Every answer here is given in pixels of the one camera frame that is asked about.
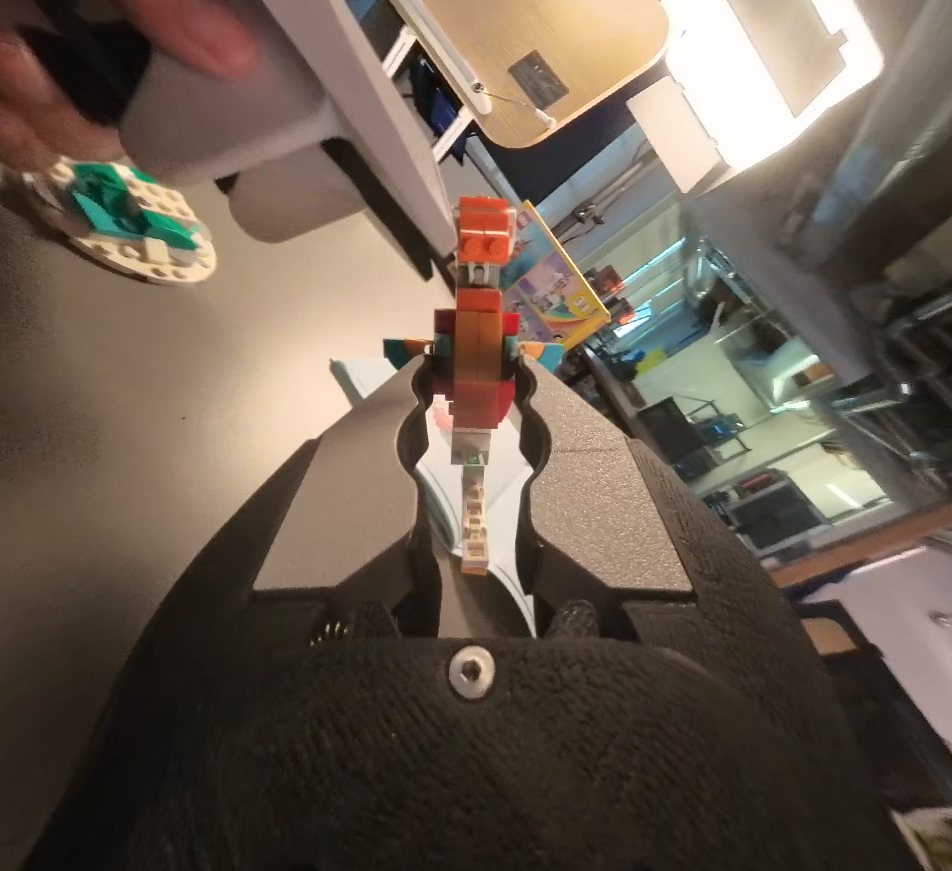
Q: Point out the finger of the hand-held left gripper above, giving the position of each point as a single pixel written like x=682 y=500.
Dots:
x=297 y=202
x=349 y=75

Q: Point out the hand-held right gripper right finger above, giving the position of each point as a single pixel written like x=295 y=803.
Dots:
x=610 y=506

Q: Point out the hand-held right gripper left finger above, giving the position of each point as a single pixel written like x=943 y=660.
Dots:
x=349 y=484

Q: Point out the instruction booklet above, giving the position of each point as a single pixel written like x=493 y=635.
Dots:
x=357 y=376

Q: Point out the orange lego seahorse figure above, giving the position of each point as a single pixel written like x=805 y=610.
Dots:
x=476 y=343

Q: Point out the round white lego base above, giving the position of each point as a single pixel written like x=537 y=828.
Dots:
x=178 y=265

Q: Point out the yellow lego set box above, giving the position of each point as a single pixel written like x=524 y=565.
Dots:
x=565 y=298

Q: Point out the person's left hand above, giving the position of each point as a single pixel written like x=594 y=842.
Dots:
x=186 y=16

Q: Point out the wooden book stand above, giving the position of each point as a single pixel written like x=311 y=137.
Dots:
x=535 y=8

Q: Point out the white light panel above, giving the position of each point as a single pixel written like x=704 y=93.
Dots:
x=692 y=1

